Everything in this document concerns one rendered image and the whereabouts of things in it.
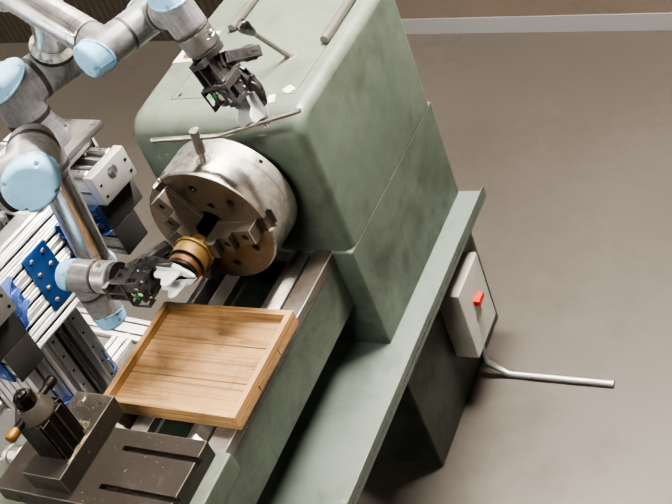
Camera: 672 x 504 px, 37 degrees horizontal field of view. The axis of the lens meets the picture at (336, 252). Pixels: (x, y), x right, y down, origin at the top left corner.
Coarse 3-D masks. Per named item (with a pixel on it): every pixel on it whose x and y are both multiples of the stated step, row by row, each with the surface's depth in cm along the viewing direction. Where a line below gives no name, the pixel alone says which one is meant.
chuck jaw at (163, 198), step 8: (160, 184) 222; (160, 192) 222; (168, 192) 221; (160, 200) 219; (168, 200) 220; (176, 200) 221; (184, 200) 222; (160, 208) 222; (168, 208) 220; (176, 208) 220; (184, 208) 222; (192, 208) 223; (168, 216) 221; (176, 216) 220; (184, 216) 221; (192, 216) 222; (200, 216) 223; (168, 224) 221; (176, 224) 220; (184, 224) 220; (192, 224) 221; (176, 232) 219; (184, 232) 219; (176, 240) 221
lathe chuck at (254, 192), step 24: (168, 168) 222; (192, 168) 217; (216, 168) 216; (240, 168) 217; (192, 192) 220; (216, 192) 217; (240, 192) 214; (264, 192) 218; (216, 216) 234; (240, 216) 219; (264, 216) 217; (288, 216) 225; (168, 240) 236; (264, 240) 222; (240, 264) 232; (264, 264) 228
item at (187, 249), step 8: (184, 240) 218; (192, 240) 217; (200, 240) 219; (176, 248) 217; (184, 248) 216; (192, 248) 216; (200, 248) 217; (208, 248) 218; (176, 256) 215; (184, 256) 215; (192, 256) 216; (200, 256) 216; (208, 256) 218; (184, 264) 214; (192, 264) 215; (200, 264) 217; (208, 264) 219; (192, 272) 216; (200, 272) 217
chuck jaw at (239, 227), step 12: (216, 228) 221; (228, 228) 219; (240, 228) 217; (252, 228) 216; (264, 228) 219; (216, 240) 218; (228, 240) 217; (240, 240) 219; (252, 240) 217; (216, 252) 218
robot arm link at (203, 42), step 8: (208, 24) 197; (200, 32) 195; (208, 32) 196; (216, 32) 199; (192, 40) 195; (200, 40) 196; (208, 40) 196; (216, 40) 198; (184, 48) 197; (192, 48) 196; (200, 48) 196; (208, 48) 197; (192, 56) 198; (200, 56) 198
